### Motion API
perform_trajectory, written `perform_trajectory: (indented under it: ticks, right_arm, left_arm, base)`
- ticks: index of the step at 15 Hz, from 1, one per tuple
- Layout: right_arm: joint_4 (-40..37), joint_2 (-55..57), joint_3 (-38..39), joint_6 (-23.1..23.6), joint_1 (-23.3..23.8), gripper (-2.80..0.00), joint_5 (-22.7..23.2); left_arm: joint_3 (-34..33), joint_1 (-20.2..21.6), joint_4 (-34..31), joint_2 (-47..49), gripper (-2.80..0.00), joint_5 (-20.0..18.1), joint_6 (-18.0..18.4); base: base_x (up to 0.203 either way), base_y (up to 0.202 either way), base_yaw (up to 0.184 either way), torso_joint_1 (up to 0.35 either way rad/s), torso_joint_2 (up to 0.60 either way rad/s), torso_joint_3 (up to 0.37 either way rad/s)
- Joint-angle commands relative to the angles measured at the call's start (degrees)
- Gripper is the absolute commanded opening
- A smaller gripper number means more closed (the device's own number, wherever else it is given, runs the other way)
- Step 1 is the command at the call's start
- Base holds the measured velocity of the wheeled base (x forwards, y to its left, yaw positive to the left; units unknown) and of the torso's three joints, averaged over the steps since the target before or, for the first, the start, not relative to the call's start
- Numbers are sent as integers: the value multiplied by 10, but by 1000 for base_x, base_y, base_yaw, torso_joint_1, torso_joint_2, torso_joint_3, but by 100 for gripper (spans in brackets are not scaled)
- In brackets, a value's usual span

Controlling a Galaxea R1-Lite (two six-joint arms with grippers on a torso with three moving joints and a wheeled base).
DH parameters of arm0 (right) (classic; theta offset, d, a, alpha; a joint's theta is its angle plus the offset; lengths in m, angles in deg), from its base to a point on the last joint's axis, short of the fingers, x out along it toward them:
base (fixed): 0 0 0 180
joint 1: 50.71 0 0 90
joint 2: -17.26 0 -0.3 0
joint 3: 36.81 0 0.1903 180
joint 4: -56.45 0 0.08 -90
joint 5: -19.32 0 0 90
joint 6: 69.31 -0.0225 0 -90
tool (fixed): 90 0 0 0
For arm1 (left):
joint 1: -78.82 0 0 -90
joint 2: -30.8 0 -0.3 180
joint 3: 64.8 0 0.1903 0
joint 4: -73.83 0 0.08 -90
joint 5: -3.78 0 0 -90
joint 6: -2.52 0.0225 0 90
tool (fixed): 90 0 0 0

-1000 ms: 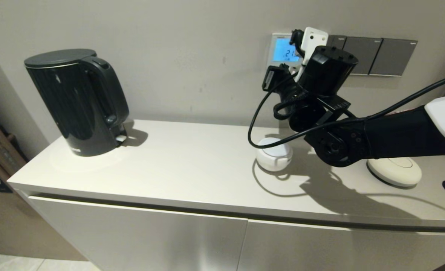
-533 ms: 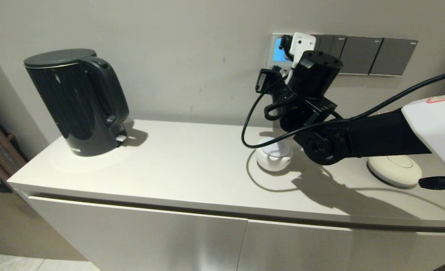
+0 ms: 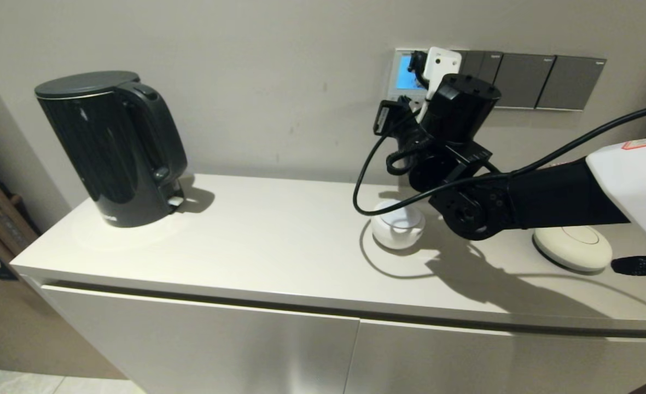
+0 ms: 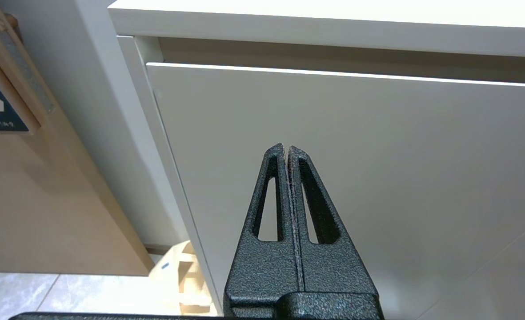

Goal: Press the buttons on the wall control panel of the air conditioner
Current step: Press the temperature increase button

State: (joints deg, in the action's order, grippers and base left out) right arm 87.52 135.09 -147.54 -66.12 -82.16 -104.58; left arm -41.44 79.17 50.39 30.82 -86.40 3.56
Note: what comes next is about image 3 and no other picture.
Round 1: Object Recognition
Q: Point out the grey single wall switch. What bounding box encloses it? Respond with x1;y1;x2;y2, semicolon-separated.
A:
536;56;607;112
490;53;556;109

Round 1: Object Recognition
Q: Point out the black electric kettle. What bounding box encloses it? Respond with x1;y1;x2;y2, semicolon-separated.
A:
34;70;188;229

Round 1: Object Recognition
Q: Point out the white wall thermostat panel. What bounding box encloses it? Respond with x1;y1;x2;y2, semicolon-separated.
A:
387;48;430;105

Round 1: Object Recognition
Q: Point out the black coiled cable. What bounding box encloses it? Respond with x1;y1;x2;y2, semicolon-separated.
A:
387;143;430;175

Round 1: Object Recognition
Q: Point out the small white round speaker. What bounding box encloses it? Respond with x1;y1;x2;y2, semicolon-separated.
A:
371;198;426;251

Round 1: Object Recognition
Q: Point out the white sideboard cabinet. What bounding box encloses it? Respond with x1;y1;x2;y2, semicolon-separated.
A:
10;174;646;394

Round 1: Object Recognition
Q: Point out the long black cable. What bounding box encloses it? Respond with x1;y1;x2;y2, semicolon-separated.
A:
353;104;646;217

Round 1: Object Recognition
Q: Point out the black braided cable sleeve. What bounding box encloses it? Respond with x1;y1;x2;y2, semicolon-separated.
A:
611;255;646;276

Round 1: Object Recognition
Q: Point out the metal door lock plate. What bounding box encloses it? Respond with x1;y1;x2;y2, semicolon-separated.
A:
0;194;33;247

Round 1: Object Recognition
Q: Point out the black wrist connector box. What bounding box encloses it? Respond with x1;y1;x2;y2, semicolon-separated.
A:
374;100;406;136

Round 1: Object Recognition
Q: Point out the cream flat round device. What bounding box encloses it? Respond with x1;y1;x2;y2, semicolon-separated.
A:
532;225;613;273

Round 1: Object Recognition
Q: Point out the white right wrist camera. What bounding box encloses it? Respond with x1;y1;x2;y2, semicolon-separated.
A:
417;47;463;124

